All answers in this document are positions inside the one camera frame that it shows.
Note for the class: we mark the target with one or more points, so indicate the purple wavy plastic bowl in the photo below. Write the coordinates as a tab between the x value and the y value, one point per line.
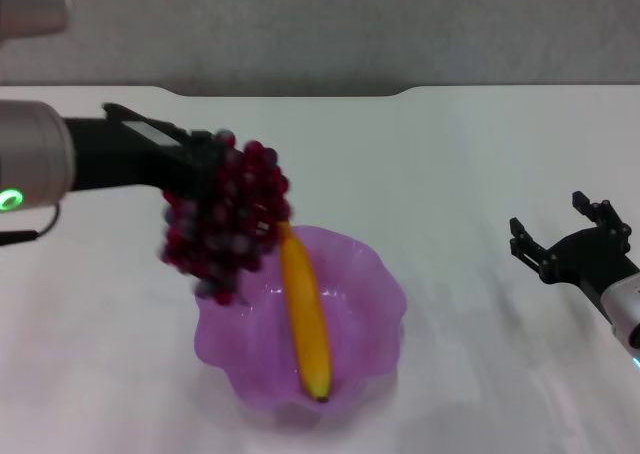
360	314

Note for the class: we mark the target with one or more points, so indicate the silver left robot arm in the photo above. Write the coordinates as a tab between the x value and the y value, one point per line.
30	149

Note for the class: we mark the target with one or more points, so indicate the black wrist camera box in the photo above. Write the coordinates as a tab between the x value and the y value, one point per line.
145	129

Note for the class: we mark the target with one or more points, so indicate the yellow banana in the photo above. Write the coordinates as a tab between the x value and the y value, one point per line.
307	314

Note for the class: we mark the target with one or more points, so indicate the red grape bunch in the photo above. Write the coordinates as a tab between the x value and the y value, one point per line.
235	204

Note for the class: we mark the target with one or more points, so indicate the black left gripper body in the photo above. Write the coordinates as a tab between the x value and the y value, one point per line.
130	164

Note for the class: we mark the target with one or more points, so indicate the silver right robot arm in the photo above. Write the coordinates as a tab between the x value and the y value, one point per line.
625	309

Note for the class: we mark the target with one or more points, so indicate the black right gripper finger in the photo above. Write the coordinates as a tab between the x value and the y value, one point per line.
602	214
527	249

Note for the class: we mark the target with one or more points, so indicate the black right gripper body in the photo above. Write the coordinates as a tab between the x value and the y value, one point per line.
585	259

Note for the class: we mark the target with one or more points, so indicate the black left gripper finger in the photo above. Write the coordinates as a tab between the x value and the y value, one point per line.
210	144
262	226

